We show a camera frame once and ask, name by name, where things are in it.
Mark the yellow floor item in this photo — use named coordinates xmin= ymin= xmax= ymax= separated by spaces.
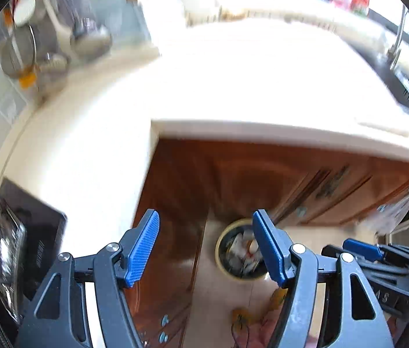
xmin=231 ymin=307 xmax=258 ymax=334

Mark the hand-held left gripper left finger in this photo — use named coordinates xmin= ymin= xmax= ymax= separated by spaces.
xmin=18 ymin=208 xmax=161 ymax=348

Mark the steel faucet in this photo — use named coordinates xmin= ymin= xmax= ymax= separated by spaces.
xmin=387 ymin=5 xmax=409 ymax=72

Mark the aluminium foil liner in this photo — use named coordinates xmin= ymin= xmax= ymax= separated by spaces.
xmin=0 ymin=199 xmax=28 ymax=320

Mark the black gas stove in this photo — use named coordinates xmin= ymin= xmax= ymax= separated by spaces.
xmin=0 ymin=177 xmax=68 ymax=348

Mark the black cable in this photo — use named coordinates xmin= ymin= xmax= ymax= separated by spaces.
xmin=231 ymin=315 xmax=252 ymax=348

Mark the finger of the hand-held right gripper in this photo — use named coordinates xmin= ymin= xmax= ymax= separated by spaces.
xmin=343 ymin=238 xmax=409 ymax=272
xmin=321 ymin=244 xmax=409 ymax=287

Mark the white rice paddle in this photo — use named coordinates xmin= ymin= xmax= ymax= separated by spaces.
xmin=12 ymin=0 xmax=39 ymax=26

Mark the steel sink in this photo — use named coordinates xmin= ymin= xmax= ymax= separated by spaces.
xmin=375 ymin=54 xmax=409 ymax=124

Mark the orange plastic piece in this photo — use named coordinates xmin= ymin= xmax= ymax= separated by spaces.
xmin=19 ymin=72 xmax=37 ymax=88

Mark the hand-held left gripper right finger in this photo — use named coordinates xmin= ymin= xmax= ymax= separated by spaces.
xmin=252 ymin=208 xmax=395 ymax=348

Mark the metal mesh strainer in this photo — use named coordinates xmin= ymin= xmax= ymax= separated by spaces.
xmin=1 ymin=25 xmax=38 ymax=79

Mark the round dark waste bin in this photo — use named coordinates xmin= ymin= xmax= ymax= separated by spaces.
xmin=215 ymin=218 xmax=272 ymax=282

